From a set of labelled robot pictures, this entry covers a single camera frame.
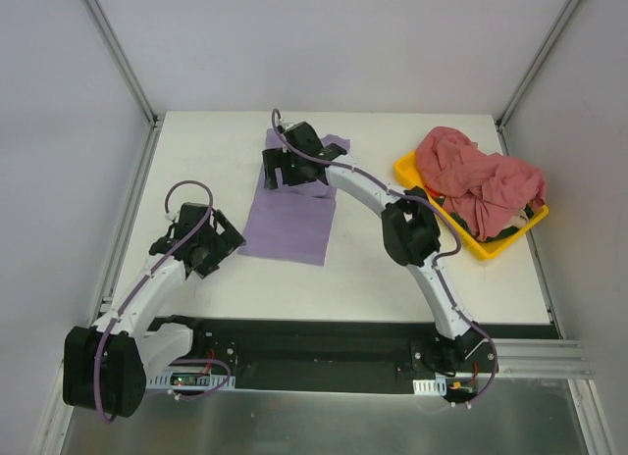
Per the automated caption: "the purple t shirt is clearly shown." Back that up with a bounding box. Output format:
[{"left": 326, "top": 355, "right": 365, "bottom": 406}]
[{"left": 237, "top": 126, "right": 352, "bottom": 268}]

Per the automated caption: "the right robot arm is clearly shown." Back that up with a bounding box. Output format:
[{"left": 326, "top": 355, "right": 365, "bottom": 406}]
[{"left": 262, "top": 110, "right": 487, "bottom": 372}]

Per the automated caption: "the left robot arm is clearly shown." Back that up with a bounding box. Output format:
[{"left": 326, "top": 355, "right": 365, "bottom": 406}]
[{"left": 62, "top": 203, "right": 244, "bottom": 421}]

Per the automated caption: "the yellow plastic tray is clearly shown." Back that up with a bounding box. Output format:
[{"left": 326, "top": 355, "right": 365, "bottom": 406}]
[{"left": 393, "top": 150, "right": 550, "bottom": 263}]

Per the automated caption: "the green t shirt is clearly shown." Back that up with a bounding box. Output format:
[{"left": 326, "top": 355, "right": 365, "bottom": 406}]
[{"left": 449, "top": 205, "right": 535, "bottom": 243}]

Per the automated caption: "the pink t shirt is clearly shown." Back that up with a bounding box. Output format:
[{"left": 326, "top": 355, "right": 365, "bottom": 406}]
[{"left": 415, "top": 126, "right": 547, "bottom": 239}]

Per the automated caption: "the white cloth in tray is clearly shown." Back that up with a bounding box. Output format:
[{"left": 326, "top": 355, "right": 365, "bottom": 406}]
[{"left": 504, "top": 213, "right": 530, "bottom": 229}]

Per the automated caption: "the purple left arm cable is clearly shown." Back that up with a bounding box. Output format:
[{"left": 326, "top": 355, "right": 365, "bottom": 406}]
[{"left": 95, "top": 180, "right": 232, "bottom": 424}]

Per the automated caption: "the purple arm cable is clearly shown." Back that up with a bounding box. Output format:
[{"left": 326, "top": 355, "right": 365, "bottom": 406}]
[
  {"left": 95, "top": 180, "right": 232, "bottom": 424},
  {"left": 271, "top": 107, "right": 499, "bottom": 378}
]

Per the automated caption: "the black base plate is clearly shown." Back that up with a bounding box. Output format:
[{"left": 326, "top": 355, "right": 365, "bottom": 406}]
[{"left": 95, "top": 312, "right": 499, "bottom": 392}]

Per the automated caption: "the left aluminium frame post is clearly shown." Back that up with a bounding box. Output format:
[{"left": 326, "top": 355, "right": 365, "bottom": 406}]
[{"left": 73, "top": 0, "right": 166, "bottom": 130}]

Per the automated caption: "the aluminium frame post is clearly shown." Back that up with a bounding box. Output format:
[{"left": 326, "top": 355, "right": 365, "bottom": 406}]
[
  {"left": 73, "top": 0, "right": 166, "bottom": 130},
  {"left": 495, "top": 0, "right": 586, "bottom": 133}
]

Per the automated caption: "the white slotted cable duct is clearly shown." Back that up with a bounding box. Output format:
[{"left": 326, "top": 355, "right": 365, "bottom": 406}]
[{"left": 146, "top": 371, "right": 236, "bottom": 392}]

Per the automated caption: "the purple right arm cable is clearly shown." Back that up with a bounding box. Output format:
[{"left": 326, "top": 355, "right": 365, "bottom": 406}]
[{"left": 271, "top": 107, "right": 499, "bottom": 378}]

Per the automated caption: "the right aluminium frame post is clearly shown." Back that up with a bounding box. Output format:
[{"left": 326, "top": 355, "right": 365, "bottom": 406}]
[{"left": 495, "top": 0, "right": 586, "bottom": 133}]

